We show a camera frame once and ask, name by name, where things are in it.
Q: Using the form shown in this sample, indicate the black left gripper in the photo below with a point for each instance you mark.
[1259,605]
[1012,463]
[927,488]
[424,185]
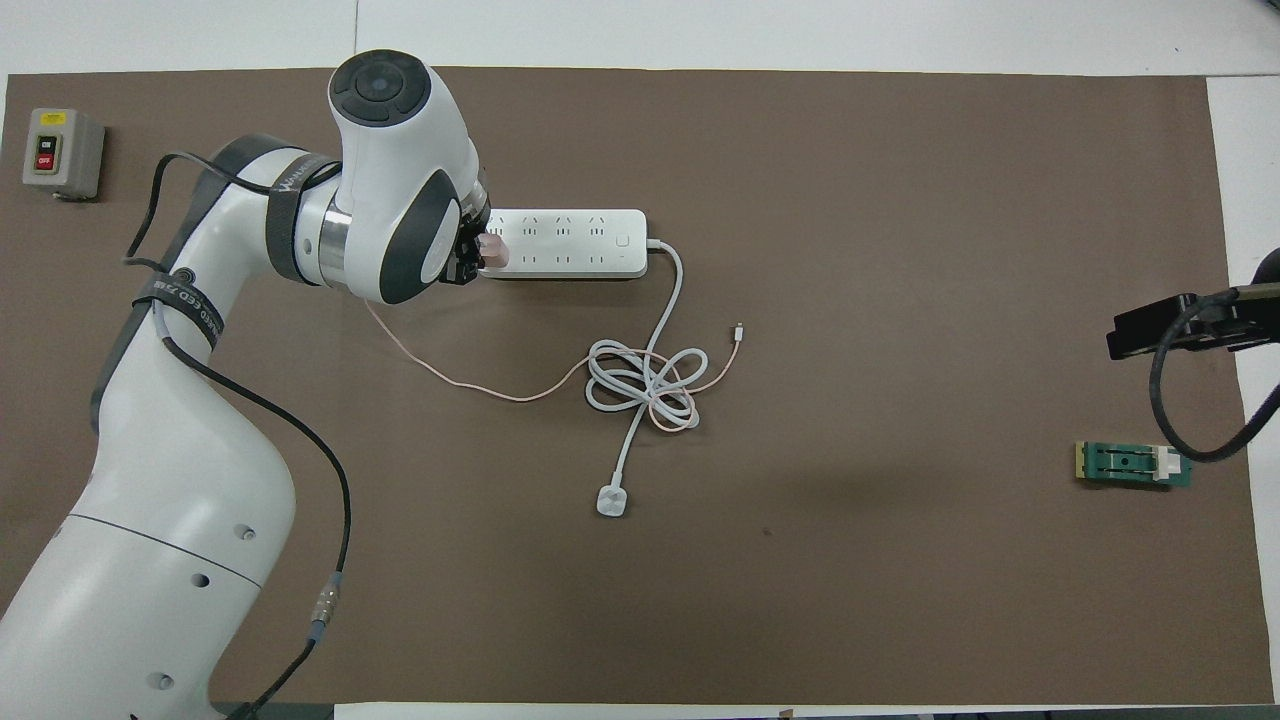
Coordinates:
[468,248]

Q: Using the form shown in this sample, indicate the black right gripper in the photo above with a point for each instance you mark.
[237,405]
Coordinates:
[1245,320]

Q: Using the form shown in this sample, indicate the pink charger adapter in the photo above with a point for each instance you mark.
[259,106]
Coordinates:
[495,252]

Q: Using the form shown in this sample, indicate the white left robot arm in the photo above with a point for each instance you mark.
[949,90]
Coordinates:
[180,480]

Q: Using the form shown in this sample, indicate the white power strip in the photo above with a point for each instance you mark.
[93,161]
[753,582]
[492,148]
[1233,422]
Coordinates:
[575,243]

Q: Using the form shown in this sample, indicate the brown paper table mat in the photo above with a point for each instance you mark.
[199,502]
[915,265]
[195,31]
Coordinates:
[900,600]

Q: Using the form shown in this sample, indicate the green knife switch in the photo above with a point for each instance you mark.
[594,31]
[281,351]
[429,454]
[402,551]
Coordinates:
[1130,464]

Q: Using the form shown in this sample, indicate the grey on-off switch box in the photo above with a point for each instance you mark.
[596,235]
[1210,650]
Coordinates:
[70,150]

